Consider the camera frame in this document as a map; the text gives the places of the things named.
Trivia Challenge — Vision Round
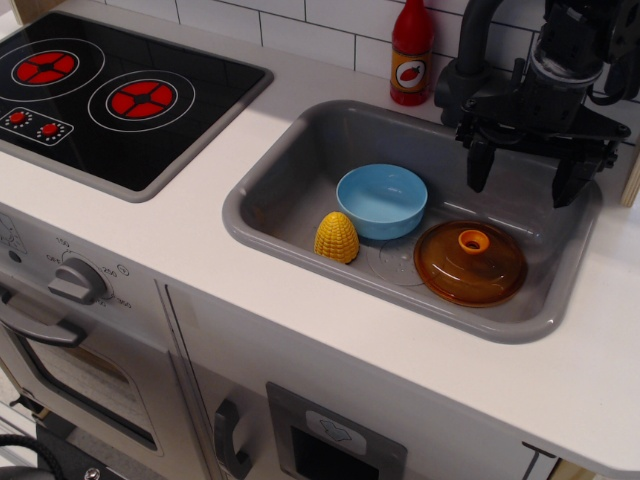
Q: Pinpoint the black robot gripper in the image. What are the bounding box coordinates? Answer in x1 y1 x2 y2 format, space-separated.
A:
457 65 631 208

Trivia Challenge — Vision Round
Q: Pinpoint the yellow toy corn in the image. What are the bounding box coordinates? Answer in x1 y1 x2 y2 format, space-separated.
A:
313 211 360 264

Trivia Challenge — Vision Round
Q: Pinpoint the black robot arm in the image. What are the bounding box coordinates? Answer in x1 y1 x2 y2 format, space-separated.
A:
456 1 639 208

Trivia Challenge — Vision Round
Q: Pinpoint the light blue bowl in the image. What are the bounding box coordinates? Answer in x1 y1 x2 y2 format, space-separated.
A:
336 164 429 240

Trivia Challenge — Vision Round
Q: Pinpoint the grey toy sink basin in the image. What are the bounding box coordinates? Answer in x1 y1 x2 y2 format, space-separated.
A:
223 101 602 344

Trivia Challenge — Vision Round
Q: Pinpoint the dark grey toy faucet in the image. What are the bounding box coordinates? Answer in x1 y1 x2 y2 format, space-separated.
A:
434 0 503 127

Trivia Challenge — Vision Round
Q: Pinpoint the orange transparent pot lid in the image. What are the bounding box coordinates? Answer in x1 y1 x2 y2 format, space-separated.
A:
413 221 528 307

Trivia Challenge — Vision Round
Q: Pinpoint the red toy ketchup bottle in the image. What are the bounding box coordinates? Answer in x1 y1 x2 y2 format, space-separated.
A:
390 0 434 106

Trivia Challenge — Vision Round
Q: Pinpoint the grey toy dishwasher panel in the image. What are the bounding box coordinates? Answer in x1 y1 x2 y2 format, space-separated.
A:
266 382 407 480

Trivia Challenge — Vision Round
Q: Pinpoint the black toy stove top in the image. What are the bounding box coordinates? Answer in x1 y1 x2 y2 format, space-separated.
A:
1 12 273 203

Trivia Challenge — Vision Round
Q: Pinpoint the grey oven temperature knob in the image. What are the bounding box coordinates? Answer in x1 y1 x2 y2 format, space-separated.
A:
48 257 108 305

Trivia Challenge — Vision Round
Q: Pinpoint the toy oven door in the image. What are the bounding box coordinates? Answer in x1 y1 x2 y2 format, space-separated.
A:
1 286 210 479

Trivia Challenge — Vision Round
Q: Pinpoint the grey cabinet door handle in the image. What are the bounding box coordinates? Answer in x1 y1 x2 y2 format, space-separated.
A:
213 399 252 480

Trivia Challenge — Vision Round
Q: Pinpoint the grey oven door handle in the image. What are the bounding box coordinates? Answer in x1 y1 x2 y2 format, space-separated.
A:
1 286 87 348

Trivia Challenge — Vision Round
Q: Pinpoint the black cable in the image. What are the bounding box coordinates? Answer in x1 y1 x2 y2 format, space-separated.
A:
0 433 66 480

